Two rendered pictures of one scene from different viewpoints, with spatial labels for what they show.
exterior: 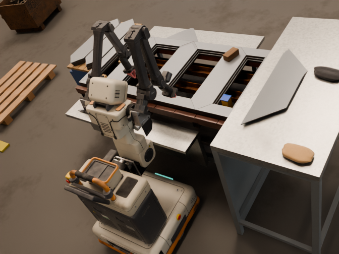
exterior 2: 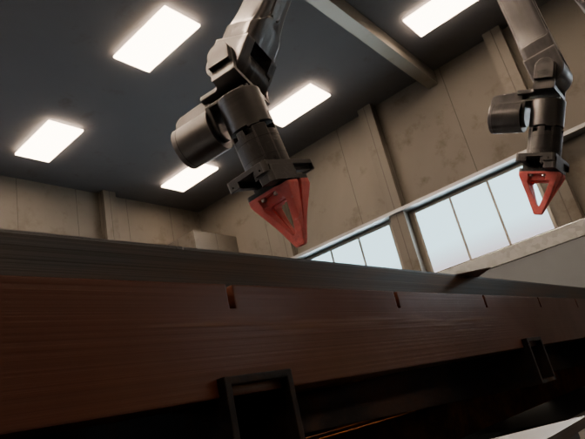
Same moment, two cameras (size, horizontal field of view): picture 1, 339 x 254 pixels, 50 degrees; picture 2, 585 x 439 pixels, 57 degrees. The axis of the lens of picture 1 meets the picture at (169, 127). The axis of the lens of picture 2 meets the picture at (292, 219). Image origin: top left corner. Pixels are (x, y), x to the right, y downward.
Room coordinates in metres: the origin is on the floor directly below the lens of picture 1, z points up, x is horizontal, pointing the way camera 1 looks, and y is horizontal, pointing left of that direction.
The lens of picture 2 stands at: (2.55, 0.71, 0.75)
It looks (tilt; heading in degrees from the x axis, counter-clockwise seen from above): 20 degrees up; 260
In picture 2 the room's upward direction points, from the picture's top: 13 degrees counter-clockwise
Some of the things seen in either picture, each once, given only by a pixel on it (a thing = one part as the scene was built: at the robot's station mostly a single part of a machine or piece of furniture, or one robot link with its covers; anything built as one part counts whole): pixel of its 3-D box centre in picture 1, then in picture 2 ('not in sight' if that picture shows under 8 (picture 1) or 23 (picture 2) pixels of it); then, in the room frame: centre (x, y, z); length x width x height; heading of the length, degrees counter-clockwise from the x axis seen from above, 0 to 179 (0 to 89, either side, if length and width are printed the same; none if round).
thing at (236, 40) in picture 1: (198, 40); not in sight; (2.92, -0.55, 0.74); 1.20 x 0.26 x 0.03; 41
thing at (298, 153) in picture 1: (297, 152); not in sight; (1.08, -0.55, 1.07); 0.16 x 0.10 x 0.04; 32
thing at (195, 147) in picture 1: (138, 131); not in sight; (2.34, 0.26, 0.48); 1.30 x 0.04 x 0.35; 41
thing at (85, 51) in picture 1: (104, 42); not in sight; (3.41, 0.29, 0.82); 0.80 x 0.40 x 0.06; 131
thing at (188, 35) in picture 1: (183, 35); not in sight; (3.03, -0.45, 0.77); 0.45 x 0.20 x 0.04; 41
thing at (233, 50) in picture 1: (230, 54); not in sight; (2.31, -0.66, 0.89); 0.12 x 0.06 x 0.05; 114
